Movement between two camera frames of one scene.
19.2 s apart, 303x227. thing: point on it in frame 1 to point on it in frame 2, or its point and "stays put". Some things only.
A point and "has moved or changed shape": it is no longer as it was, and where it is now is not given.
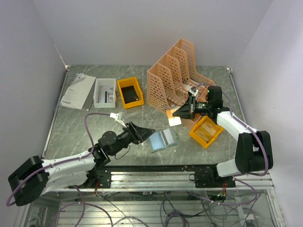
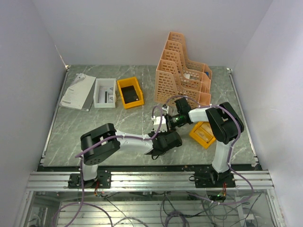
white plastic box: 104,93 stays put
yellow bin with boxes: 205,132 stays put
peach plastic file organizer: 171,81 has moved or changed shape
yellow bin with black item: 130,92 stays put
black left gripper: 138,134 to 165,133
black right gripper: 188,110 to 173,128
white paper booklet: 78,95 stays put
